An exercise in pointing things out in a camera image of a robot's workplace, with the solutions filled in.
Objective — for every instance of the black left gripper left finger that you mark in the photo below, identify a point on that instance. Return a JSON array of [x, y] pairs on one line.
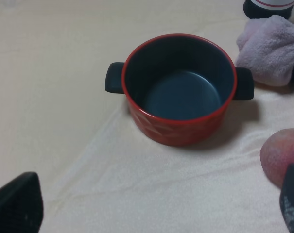
[[21, 205]]

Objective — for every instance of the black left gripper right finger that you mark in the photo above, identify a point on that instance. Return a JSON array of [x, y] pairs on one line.
[[286, 200]]

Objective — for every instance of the red peach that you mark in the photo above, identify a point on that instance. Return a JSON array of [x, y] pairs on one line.
[[276, 154]]

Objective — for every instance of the rolled lilac towel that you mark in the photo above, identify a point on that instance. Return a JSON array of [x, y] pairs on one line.
[[266, 47]]

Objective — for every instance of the red pot with black handles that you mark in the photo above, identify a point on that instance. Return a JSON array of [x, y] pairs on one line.
[[178, 87]]

